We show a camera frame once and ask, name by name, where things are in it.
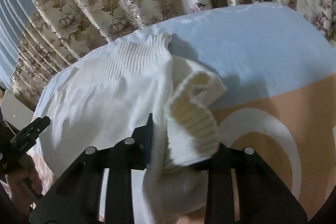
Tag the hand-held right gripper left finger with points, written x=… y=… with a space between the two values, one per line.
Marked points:
x=149 y=134

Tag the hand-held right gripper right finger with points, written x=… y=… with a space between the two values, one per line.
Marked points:
x=246 y=163

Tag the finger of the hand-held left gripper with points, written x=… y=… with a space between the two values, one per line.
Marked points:
x=34 y=127

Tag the white knit sweater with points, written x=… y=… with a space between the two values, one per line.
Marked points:
x=105 y=98

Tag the person's left hand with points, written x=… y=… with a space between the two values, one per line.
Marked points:
x=22 y=182

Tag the white board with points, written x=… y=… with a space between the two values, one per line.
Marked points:
x=15 y=108

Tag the orange blue lettered blanket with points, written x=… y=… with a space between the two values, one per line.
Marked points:
x=262 y=56

